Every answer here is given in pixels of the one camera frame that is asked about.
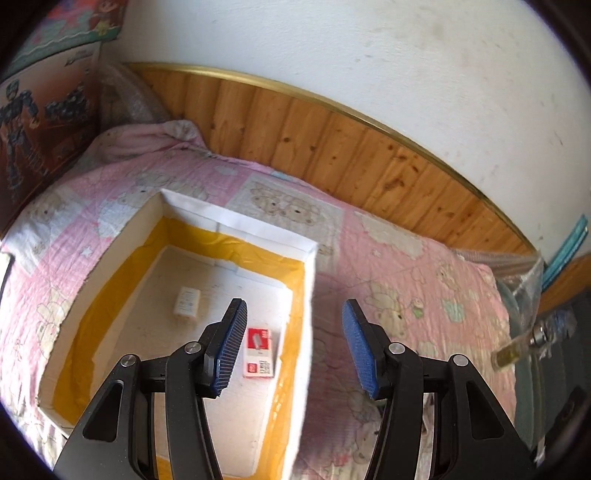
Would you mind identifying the wooden headboard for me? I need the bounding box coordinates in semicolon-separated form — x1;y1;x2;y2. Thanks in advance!
127;62;541;254

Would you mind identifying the robot wall poster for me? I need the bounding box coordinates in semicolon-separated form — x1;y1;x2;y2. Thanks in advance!
0;46;100;232

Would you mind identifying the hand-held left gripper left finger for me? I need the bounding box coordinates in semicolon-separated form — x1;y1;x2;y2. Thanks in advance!
54;298;249;480

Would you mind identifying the clear bubble wrap bag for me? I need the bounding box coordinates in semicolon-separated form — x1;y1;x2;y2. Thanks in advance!
455;249;546;324

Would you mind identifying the bubble wrap roll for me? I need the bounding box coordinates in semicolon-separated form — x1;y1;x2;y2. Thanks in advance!
99;65;176;127

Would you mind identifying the white box with yellow tape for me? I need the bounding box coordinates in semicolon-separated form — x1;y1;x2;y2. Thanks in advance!
38;188;319;480

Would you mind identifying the colourful cartoon wall poster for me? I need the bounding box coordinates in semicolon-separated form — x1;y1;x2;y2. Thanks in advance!
9;0;125;75

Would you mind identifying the teal hoop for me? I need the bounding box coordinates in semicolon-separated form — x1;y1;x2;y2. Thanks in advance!
542;219;583;287

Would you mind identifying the glass bottle with metal cap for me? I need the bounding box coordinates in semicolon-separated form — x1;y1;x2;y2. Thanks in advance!
492;314;578;372

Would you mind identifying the red and white small box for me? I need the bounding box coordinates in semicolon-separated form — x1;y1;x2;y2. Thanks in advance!
243;328;281;379

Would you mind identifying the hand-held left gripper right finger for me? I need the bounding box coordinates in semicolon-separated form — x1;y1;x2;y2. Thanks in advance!
342;299;539;480

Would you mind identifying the wooden side panel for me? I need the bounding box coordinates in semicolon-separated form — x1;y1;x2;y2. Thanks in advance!
538;251;591;315

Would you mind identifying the pink crumpled cloth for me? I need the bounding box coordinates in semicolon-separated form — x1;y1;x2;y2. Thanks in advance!
99;120;208;162

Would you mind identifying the small white packet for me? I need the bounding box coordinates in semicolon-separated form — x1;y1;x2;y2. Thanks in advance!
173;286;200;319

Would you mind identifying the pink printed blanket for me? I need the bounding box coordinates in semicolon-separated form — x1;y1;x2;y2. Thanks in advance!
0;121;518;480

